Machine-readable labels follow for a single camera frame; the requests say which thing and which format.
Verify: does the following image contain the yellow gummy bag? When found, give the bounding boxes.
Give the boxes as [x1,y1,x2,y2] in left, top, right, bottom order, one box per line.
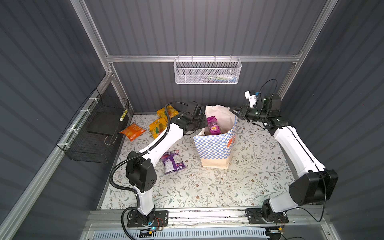
[149,118,168,139]
[157,105,179,120]

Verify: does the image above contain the yellow gummy bag middle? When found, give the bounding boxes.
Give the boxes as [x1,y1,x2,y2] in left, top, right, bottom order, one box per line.
[149,118,168,139]

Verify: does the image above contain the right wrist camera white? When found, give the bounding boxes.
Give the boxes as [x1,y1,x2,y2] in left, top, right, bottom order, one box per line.
[245,90,260,108]

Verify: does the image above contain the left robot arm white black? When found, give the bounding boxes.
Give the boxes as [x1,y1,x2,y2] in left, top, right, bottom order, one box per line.
[126,102,207,216]

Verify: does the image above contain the black corrugated cable hose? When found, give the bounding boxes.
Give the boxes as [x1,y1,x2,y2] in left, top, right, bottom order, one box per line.
[108,101,190,240]

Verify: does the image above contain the magenta snack bag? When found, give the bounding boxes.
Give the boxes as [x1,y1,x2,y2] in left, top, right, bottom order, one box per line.
[207,116,221,135]

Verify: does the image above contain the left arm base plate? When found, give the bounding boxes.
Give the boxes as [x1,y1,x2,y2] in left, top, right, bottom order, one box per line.
[127,210,169,228]

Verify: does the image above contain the blue checkered paper bag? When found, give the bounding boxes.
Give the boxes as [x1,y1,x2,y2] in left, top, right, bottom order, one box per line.
[193,105,239,169]

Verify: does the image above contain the orange chip bag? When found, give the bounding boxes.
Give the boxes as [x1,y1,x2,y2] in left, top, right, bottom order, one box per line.
[119,123,146,142]

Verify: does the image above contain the yellow gummy bag back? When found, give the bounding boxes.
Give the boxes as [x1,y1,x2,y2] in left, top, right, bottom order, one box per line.
[157,105,179,120]

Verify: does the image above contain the aluminium front rail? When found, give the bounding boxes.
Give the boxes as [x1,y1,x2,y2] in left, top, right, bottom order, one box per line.
[84,205,323,231]

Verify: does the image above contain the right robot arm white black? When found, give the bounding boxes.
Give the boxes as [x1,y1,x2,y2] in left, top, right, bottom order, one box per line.
[230,91,339,222]

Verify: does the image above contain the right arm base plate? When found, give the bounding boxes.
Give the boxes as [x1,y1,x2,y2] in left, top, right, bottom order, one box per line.
[245,208,289,225]

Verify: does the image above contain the yellow marker in black basket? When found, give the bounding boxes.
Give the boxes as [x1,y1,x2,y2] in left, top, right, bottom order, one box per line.
[120,109,128,122]

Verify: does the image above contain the white wire mesh basket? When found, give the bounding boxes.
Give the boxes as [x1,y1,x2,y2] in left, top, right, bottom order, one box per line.
[173,58,242,85]

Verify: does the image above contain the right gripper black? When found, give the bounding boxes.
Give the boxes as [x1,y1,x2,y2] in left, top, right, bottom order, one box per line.
[229,104,267,124]

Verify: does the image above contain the markers in white basket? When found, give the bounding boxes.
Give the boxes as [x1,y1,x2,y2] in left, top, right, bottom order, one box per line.
[197,75,238,84]

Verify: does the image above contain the purple white snack bag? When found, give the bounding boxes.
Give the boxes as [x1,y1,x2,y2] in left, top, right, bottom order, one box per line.
[161,150,186,175]

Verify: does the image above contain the white vent grille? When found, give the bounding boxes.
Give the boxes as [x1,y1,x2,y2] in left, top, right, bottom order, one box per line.
[91,228,269,240]

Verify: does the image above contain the black wire basket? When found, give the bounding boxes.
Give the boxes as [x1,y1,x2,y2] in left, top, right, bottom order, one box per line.
[57,90,130,164]

